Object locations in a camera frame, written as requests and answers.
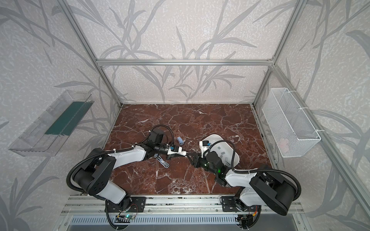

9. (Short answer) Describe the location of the white oval tray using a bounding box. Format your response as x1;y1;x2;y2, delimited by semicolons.
203;134;233;167

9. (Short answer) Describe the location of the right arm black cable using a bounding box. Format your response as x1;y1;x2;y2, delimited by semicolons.
206;140;302;201

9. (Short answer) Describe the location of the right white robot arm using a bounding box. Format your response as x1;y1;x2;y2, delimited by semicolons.
187;152;302;216

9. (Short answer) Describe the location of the green pad in bin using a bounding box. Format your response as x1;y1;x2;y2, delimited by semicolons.
45;101;94;136

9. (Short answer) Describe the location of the pink item in basket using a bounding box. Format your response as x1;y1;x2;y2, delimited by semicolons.
278;138;290;155

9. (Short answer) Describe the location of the white wire mesh basket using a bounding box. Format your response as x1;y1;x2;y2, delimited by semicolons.
262;88;321;158

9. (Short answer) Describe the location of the clear plastic wall bin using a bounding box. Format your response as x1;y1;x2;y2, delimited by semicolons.
9;90;94;157

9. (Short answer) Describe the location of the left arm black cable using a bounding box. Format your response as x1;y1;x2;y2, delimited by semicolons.
66;124;175;193

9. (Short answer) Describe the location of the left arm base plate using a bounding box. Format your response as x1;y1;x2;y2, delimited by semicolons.
105;196;146;213

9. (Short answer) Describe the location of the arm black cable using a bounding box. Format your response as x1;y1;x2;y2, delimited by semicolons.
206;140;302;201
66;124;175;193

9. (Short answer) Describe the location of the blue stapler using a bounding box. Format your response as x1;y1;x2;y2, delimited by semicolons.
177;137;184;145
154;154;170;168
167;145;187;157

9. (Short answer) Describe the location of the aluminium frame crossbar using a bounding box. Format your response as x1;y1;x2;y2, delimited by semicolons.
96;59;273;66

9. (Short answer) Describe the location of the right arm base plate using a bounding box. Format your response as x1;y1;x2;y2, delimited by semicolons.
220;196;248;212

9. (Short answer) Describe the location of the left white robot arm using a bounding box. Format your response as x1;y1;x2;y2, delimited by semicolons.
66;144;187;205

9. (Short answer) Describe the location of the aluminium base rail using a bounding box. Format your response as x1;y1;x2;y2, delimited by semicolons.
59;194;304;216

